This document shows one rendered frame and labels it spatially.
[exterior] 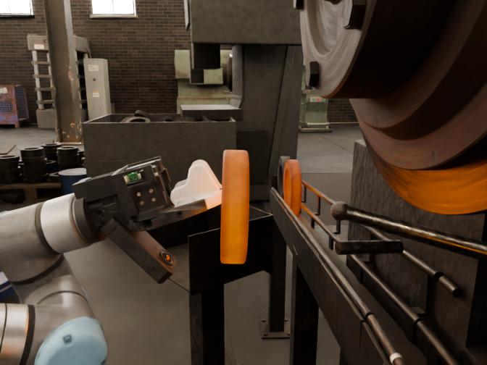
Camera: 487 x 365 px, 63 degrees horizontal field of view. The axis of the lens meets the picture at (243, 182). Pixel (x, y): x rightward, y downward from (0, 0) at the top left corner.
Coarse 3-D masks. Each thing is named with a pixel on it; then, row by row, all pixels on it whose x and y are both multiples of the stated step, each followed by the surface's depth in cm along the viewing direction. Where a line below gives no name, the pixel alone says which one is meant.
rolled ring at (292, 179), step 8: (288, 160) 128; (296, 160) 128; (288, 168) 126; (296, 168) 124; (288, 176) 135; (296, 176) 122; (288, 184) 136; (296, 184) 121; (288, 192) 136; (296, 192) 121; (288, 200) 134; (296, 200) 122; (296, 208) 124
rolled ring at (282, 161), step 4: (280, 156) 147; (284, 156) 146; (288, 156) 146; (280, 160) 147; (284, 160) 143; (280, 164) 148; (284, 164) 141; (280, 168) 152; (280, 172) 154; (280, 176) 154; (280, 180) 154; (280, 184) 154; (280, 188) 154; (280, 192) 152
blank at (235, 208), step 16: (224, 160) 50; (240, 160) 50; (224, 176) 48; (240, 176) 48; (224, 192) 47; (240, 192) 47; (224, 208) 47; (240, 208) 47; (224, 224) 47; (240, 224) 47; (224, 240) 48; (240, 240) 48; (224, 256) 50; (240, 256) 50
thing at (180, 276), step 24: (192, 216) 102; (216, 216) 102; (264, 216) 86; (168, 240) 100; (192, 240) 73; (216, 240) 76; (264, 240) 84; (192, 264) 74; (216, 264) 77; (240, 264) 81; (264, 264) 85; (192, 288) 75; (216, 288) 88; (192, 312) 91; (216, 312) 90; (192, 336) 93; (216, 336) 91; (192, 360) 95; (216, 360) 93
